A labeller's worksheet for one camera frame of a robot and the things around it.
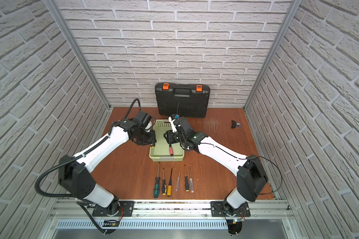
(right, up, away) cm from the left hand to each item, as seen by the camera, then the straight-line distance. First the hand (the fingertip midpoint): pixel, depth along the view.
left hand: (158, 139), depth 82 cm
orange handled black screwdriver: (+6, -26, -2) cm, 27 cm away
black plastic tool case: (+20, +25, +15) cm, 35 cm away
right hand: (+6, +3, -2) cm, 7 cm away
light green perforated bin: (-1, -9, +11) cm, 14 cm away
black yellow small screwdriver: (+3, -26, -2) cm, 26 cm away
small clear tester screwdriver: (+11, -24, +1) cm, 26 cm away
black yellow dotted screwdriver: (-3, -3, -2) cm, 5 cm away
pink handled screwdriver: (+6, -8, +13) cm, 16 cm away
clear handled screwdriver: (+18, -25, 0) cm, 31 cm away
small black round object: (+51, +8, +25) cm, 58 cm away
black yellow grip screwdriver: (+16, -24, 0) cm, 29 cm away
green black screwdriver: (-1, -25, -2) cm, 25 cm away
